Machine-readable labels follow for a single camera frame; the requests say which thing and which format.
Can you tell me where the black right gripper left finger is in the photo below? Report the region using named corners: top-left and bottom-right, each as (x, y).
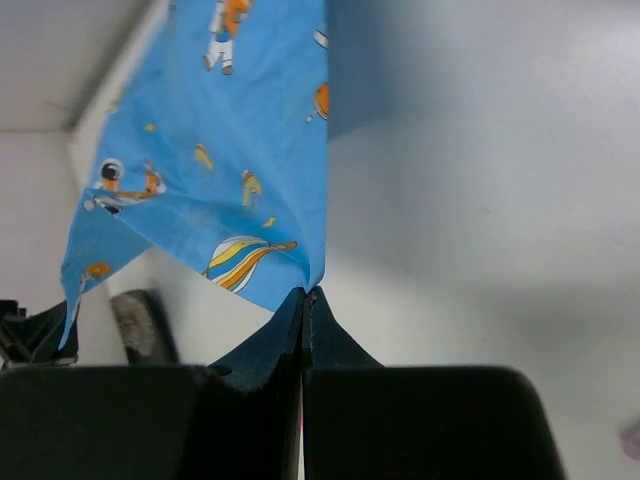
top-left (189, 288), bottom-right (305, 479)

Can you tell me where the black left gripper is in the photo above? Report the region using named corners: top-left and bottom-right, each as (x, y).
top-left (1, 300), bottom-right (78, 369)

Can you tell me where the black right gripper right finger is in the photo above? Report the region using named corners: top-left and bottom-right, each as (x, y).
top-left (302, 288), bottom-right (565, 480)

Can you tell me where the black floral square plate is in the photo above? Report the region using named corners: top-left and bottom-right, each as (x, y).
top-left (110, 289), bottom-right (180, 365)

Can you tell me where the blue cartoon print cloth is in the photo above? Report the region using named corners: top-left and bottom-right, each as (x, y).
top-left (61, 1), bottom-right (329, 340)

